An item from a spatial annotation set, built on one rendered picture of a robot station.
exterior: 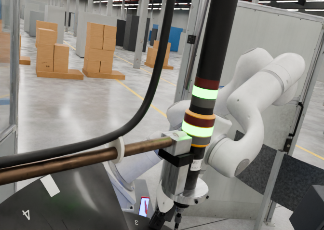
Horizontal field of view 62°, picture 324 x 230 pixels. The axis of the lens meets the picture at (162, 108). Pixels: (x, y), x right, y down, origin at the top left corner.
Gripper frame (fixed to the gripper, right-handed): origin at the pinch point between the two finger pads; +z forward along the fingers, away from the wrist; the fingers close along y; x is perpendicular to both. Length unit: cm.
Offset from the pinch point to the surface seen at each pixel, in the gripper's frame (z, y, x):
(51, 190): -13.0, 20.2, -26.9
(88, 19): 0, -1186, -187
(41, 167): -26, 35, -28
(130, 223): 2.6, 1.0, -6.3
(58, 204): -12.0, 21.4, -25.2
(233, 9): -47, 24, -16
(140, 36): -34, -1095, 38
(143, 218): 2.3, -2.2, -2.8
